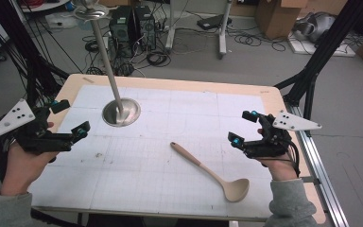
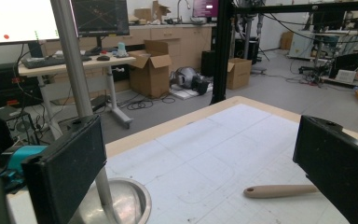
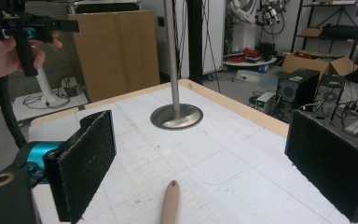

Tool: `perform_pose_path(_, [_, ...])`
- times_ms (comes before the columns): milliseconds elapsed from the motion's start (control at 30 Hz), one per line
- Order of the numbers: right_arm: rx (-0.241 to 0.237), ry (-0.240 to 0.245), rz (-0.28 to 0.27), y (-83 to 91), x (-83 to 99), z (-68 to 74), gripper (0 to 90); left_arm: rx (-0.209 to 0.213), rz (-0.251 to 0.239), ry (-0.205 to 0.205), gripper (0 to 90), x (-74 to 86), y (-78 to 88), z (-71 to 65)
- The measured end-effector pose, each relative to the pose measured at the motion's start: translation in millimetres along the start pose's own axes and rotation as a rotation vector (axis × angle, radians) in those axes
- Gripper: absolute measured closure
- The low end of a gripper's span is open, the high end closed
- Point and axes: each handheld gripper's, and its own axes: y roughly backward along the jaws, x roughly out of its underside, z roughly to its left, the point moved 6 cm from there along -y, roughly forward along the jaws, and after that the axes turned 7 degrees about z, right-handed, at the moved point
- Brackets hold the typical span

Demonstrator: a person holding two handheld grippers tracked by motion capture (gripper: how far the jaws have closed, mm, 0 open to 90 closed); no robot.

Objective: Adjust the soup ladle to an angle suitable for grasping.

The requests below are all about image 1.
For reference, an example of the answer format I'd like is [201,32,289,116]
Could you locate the grey silver bag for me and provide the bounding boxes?
[292,11,337,44]

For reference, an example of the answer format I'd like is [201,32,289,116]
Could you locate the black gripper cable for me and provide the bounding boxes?
[283,140,301,178]

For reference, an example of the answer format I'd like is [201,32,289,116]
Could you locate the large cardboard box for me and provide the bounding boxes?
[254,0,309,41]

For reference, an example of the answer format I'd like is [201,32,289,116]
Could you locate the aluminium rail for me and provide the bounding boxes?
[284,101,350,227]

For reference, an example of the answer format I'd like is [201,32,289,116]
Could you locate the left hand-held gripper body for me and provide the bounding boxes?
[0,98,74,155]

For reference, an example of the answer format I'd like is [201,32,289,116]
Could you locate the black flat box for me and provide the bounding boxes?
[197,13,233,31]

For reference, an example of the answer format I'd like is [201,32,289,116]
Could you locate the black metal frame stand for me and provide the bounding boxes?
[273,0,363,121]
[0,0,71,110]

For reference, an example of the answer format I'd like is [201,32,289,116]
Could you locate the black floor cables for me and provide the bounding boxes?
[82,31,173,78]

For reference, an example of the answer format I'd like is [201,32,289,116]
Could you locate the person's right hand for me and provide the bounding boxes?
[257,150,299,182]

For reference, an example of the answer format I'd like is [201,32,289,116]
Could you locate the metal pole stand round base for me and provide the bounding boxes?
[73,0,142,128]

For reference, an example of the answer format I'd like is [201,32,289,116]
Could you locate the white flat board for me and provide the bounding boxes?
[286,34,357,58]

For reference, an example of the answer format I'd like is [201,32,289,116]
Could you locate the white metal floor stand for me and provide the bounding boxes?
[164,0,234,60]

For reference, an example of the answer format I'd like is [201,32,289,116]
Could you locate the beige ladle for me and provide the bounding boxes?
[169,141,251,203]

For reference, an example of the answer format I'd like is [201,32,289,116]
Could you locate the black computer tower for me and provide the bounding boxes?
[134,13,157,51]
[109,6,135,55]

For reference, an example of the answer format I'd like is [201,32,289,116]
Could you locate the person's left hand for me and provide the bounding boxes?
[0,142,60,197]

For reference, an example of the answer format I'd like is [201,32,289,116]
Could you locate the white grid mat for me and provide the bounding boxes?
[27,84,274,219]

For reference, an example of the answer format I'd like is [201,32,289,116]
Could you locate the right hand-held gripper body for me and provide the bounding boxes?
[244,110,322,159]

